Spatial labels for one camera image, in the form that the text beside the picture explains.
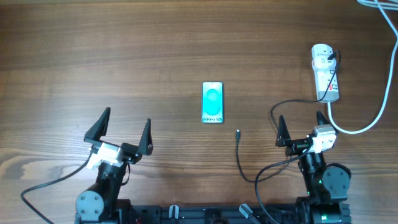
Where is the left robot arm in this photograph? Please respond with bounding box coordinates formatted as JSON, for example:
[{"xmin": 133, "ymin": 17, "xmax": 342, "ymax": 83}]
[{"xmin": 75, "ymin": 107, "xmax": 153, "ymax": 223}]

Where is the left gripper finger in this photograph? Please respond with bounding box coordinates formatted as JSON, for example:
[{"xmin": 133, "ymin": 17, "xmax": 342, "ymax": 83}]
[
  {"xmin": 84, "ymin": 107, "xmax": 111, "ymax": 145},
  {"xmin": 137, "ymin": 118, "xmax": 153, "ymax": 156}
]

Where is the black USB charging cable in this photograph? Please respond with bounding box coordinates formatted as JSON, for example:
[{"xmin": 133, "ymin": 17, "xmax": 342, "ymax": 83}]
[{"xmin": 235, "ymin": 49, "xmax": 341, "ymax": 184}]

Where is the turquoise Galaxy smartphone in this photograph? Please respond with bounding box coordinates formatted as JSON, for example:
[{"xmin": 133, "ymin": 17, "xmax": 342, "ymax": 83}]
[{"xmin": 201, "ymin": 82, "xmax": 224, "ymax": 124}]

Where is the white cables top corner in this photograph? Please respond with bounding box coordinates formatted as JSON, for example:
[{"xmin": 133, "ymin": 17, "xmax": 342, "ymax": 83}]
[{"xmin": 356, "ymin": 0, "xmax": 398, "ymax": 12}]

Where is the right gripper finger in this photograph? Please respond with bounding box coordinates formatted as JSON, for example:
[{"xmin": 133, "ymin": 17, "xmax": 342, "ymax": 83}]
[
  {"xmin": 275, "ymin": 115, "xmax": 291, "ymax": 146},
  {"xmin": 316, "ymin": 111, "xmax": 330, "ymax": 126}
]

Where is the white USB charger plug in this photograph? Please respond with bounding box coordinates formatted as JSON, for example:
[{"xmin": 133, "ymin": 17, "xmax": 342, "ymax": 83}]
[{"xmin": 312, "ymin": 55, "xmax": 336, "ymax": 72}]

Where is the left black camera cable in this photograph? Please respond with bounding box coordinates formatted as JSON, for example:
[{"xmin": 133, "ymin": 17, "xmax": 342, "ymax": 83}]
[{"xmin": 20, "ymin": 152, "xmax": 94, "ymax": 224}]

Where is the white power strip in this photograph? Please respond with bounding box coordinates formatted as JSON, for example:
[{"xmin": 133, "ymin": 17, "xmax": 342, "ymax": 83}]
[{"xmin": 312, "ymin": 44, "xmax": 340, "ymax": 103}]

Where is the black camera cable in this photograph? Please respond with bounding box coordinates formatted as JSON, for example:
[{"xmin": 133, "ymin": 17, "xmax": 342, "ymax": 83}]
[
  {"xmin": 254, "ymin": 144, "xmax": 313, "ymax": 224},
  {"xmin": 20, "ymin": 152, "xmax": 94, "ymax": 224}
]

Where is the right black camera cable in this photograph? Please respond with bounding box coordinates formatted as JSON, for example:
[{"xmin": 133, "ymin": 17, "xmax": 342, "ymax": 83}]
[{"xmin": 254, "ymin": 144, "xmax": 313, "ymax": 224}]

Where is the white power strip cord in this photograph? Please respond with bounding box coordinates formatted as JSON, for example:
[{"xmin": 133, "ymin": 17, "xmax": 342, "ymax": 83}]
[{"xmin": 326, "ymin": 0, "xmax": 398, "ymax": 135}]

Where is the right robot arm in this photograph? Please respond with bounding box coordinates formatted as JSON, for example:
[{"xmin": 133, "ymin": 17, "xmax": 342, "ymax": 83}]
[{"xmin": 275, "ymin": 111, "xmax": 351, "ymax": 203}]

